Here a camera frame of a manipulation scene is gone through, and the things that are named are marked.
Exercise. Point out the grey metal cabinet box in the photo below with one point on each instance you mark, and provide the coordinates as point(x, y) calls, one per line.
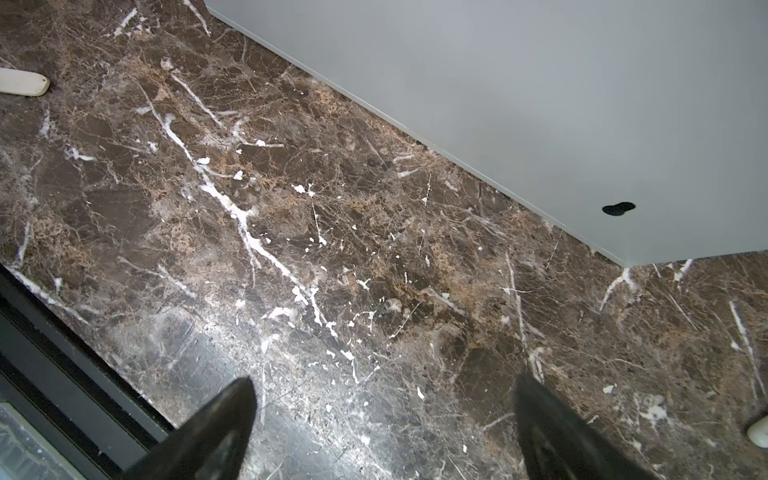
point(639, 127)

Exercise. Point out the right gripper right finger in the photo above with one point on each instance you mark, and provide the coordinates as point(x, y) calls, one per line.
point(558, 444)

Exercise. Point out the wooden spatula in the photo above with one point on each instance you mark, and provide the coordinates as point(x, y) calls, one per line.
point(23, 83)

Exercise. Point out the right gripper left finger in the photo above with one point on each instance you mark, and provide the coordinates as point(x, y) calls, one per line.
point(210, 445)

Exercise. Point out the white handle fork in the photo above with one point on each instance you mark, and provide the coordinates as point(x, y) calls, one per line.
point(757, 432)

